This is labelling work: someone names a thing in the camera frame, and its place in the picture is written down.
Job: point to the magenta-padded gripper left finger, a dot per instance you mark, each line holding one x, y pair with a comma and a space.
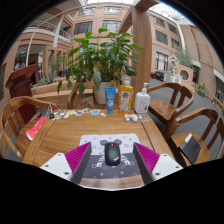
58, 166

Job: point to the grey white cartoon mouse pad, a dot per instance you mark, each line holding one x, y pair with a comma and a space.
100, 170

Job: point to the dark red wooden pedestal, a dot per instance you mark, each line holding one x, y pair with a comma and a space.
21, 86

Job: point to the long wooden planter bench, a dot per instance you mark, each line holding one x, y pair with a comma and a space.
46, 93

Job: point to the red paper shopping bag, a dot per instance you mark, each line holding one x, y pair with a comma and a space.
36, 128

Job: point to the spiky agave plant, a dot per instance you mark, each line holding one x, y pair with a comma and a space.
49, 78

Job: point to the white stone statue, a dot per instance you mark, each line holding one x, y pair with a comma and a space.
174, 64

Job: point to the leafy plant in white pot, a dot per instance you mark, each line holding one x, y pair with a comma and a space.
103, 56

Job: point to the yellow dish soap bottle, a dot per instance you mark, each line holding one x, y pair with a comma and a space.
125, 98

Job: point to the small white paper scrap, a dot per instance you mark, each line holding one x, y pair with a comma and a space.
103, 115

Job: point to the white pump bottle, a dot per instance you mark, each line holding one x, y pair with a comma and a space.
142, 101

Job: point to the blue squeeze tube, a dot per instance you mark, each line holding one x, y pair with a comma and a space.
110, 100

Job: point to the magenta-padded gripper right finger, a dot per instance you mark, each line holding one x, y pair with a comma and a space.
165, 166

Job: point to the black flat box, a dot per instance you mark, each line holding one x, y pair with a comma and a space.
190, 148

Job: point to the cream paper card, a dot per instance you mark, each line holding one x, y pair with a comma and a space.
70, 112

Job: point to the small black round lid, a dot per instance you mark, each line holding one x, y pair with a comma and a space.
51, 116

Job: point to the black computer mouse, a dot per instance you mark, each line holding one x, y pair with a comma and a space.
112, 154

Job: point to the small clear plastic bag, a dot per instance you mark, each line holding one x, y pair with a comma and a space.
132, 117

